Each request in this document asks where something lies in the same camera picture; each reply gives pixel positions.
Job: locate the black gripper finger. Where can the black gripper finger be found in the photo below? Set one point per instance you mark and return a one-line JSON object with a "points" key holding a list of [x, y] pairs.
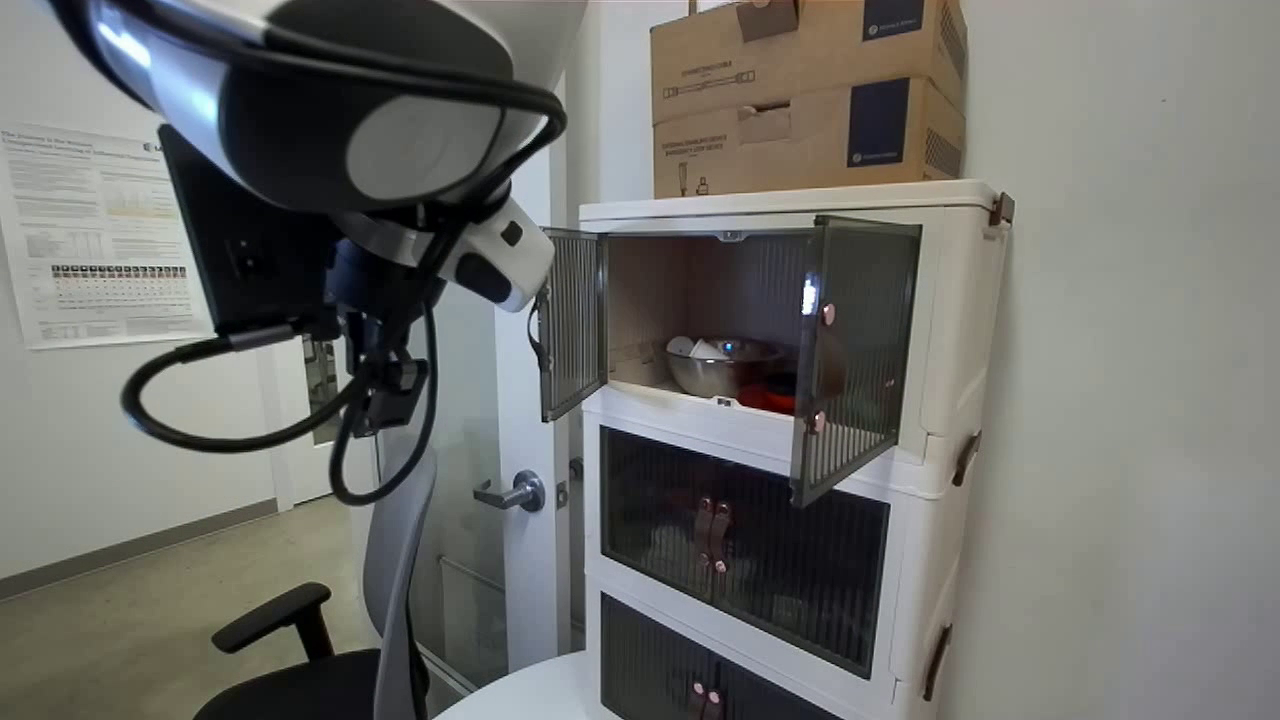
{"points": [[393, 393], [321, 371]]}

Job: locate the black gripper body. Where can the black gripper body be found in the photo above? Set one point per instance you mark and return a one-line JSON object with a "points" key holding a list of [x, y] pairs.
{"points": [[372, 303]]}

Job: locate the smoked translucent cabinet door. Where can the smoked translucent cabinet door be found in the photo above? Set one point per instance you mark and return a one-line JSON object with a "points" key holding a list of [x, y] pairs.
{"points": [[645, 667], [863, 361], [762, 693], [813, 587], [654, 506], [574, 323]]}

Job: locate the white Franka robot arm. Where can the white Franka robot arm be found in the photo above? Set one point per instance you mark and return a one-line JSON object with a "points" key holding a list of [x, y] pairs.
{"points": [[401, 145]]}

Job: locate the white door with small window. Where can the white door with small window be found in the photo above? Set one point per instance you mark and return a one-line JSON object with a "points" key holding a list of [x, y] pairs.
{"points": [[312, 466]]}

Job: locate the white framed glass door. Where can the white framed glass door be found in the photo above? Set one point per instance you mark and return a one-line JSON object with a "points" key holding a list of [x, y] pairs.
{"points": [[465, 587]]}

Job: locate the grey and black office chair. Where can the grey and black office chair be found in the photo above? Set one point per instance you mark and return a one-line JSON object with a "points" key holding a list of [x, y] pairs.
{"points": [[321, 682]]}

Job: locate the bowl inside cabinet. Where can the bowl inside cabinet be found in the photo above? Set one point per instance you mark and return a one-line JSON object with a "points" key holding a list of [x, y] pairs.
{"points": [[715, 361]]}

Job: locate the red item inside cabinet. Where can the red item inside cabinet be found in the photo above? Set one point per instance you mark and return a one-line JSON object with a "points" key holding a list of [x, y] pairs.
{"points": [[770, 398]]}

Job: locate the flat brown cardboard box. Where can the flat brown cardboard box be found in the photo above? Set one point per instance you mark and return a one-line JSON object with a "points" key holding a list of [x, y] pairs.
{"points": [[801, 55], [785, 142]]}

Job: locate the white three-tier storage cabinet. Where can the white three-tier storage cabinet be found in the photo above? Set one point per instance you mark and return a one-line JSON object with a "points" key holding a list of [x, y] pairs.
{"points": [[954, 334]]}

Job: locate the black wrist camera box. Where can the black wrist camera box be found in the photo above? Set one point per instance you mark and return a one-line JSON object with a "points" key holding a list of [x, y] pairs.
{"points": [[245, 240]]}

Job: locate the printed paper wall poster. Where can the printed paper wall poster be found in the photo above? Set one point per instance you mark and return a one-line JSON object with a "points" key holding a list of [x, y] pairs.
{"points": [[82, 240]]}

